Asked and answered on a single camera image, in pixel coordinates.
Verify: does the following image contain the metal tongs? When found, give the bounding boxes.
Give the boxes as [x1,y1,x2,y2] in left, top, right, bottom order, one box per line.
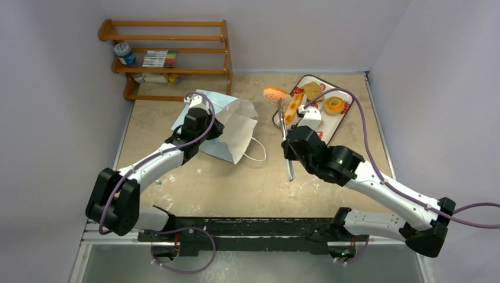
[277,98,295,182]

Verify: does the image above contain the fake toast slice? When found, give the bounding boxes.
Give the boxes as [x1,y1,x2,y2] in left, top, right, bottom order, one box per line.
[302,81,323,102]

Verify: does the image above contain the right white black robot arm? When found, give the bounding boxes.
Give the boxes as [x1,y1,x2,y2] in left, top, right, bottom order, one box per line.
[281,126,455,258]

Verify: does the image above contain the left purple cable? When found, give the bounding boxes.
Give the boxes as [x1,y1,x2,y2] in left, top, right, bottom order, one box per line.
[98,91,216,235]

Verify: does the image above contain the fake long bread roll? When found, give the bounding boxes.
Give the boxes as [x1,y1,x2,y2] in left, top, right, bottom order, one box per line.
[284,93,306,126]

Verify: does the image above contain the strawberry pattern tray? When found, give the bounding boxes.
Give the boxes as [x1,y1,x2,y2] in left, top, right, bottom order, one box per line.
[264,75,353,143]

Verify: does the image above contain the coloured marker pen box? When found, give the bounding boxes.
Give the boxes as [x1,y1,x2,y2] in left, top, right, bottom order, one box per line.
[142,50,177,68]

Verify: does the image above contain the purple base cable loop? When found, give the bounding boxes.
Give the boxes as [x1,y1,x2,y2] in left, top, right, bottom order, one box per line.
[150,225,217,274]

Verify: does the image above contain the fake round bread bun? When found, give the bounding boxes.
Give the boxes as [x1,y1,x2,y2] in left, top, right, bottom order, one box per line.
[323,96,345,116]

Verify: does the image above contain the wooden shelf rack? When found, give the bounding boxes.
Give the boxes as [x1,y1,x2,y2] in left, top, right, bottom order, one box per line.
[98,19,233,101]

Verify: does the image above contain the white blue paper bag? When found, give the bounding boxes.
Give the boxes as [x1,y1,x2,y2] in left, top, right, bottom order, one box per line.
[185,90,258,164]

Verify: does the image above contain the yellow small block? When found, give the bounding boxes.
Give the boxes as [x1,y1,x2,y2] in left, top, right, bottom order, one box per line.
[167,74,182,85]

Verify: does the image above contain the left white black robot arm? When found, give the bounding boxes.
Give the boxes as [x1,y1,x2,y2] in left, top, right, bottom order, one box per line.
[85,108,224,241]

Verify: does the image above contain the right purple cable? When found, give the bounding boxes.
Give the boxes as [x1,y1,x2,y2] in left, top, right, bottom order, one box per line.
[302,87,500,230]

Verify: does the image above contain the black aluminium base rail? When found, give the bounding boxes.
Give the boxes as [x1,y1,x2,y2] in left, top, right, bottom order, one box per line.
[80,216,426,259]

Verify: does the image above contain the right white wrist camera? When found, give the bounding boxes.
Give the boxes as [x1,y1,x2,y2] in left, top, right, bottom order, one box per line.
[297,105,322,131]

